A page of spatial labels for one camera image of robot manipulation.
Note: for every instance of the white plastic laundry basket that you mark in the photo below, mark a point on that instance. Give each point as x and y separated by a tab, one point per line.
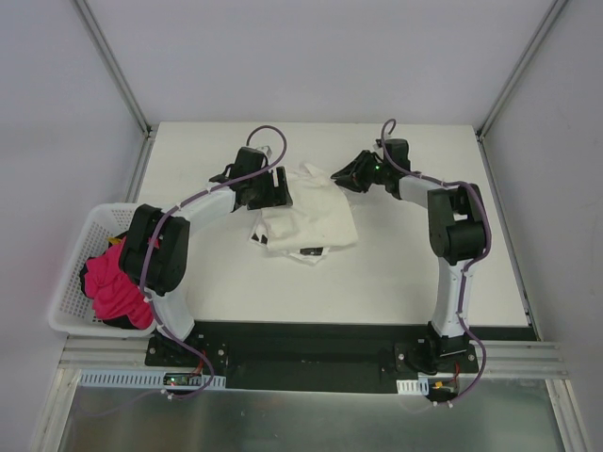
71	311

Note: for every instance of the white black printed t shirt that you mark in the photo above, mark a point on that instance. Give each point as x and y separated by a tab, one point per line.
307	256

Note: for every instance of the white cable duct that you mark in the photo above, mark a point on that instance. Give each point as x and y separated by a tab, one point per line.
126	379
413	387

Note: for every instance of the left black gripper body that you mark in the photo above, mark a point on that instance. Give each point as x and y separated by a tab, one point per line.
271	189

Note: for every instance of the pink red t shirt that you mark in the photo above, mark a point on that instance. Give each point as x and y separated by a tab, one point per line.
118	292

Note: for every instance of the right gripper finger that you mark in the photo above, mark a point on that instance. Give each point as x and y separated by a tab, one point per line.
354	184
357	170

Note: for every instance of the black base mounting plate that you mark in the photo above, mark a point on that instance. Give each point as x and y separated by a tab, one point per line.
303	357

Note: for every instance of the right white cable duct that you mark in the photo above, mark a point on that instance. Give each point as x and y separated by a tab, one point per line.
413	387

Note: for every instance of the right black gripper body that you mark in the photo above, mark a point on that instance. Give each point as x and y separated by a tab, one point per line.
366	174

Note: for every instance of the left white cable duct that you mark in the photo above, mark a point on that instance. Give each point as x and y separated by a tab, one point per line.
126	379

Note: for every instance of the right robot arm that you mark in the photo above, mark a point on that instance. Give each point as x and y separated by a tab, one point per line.
459	236

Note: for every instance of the cream white t shirt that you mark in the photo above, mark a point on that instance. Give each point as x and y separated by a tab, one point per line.
320	215

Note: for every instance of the aluminium frame post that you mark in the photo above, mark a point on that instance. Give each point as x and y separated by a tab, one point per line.
552	15
111	64

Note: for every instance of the left aluminium frame post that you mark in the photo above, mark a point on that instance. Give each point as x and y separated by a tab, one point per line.
111	64

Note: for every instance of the right aluminium frame post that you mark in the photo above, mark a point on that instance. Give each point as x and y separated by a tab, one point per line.
552	15

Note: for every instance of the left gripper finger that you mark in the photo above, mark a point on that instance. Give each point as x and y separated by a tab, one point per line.
263	203
281	195

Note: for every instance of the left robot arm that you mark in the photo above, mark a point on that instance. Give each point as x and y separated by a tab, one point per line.
155	253

